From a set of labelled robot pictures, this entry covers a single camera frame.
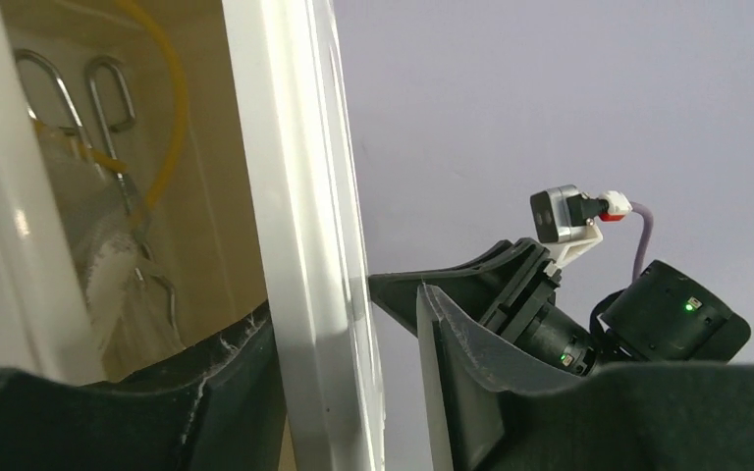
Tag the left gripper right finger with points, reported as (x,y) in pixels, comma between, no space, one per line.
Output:
(490,406)

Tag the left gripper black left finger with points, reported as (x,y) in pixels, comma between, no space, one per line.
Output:
(217,405)

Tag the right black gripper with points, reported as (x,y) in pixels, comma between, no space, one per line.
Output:
(512,286)

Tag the beige plastic bin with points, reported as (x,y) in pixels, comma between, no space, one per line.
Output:
(202,233)

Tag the tan rubber tubing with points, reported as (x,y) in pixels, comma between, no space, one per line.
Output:
(145,38)

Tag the white plastic bin lid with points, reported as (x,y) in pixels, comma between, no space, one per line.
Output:
(290,88)

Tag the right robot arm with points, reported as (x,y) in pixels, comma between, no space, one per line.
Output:
(661,316)

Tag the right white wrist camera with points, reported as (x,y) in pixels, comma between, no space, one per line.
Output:
(566,219)

